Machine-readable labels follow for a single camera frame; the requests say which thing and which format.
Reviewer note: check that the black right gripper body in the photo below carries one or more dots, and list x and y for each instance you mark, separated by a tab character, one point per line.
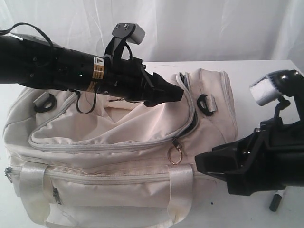
271	158

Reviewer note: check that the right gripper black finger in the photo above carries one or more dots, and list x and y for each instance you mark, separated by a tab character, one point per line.
213	161

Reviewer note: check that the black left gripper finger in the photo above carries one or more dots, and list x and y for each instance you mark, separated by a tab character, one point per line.
159	91

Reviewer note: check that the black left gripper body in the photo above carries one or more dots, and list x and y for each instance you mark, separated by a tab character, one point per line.
126	79

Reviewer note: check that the cream fabric duffel bag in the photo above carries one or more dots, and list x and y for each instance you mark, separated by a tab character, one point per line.
98	162

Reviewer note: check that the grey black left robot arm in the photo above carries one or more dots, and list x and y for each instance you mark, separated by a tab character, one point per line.
34	63

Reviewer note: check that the white marker black cap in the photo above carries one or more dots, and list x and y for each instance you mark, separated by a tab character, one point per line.
276	200

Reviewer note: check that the white backdrop curtain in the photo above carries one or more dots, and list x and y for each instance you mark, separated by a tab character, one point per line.
176	30

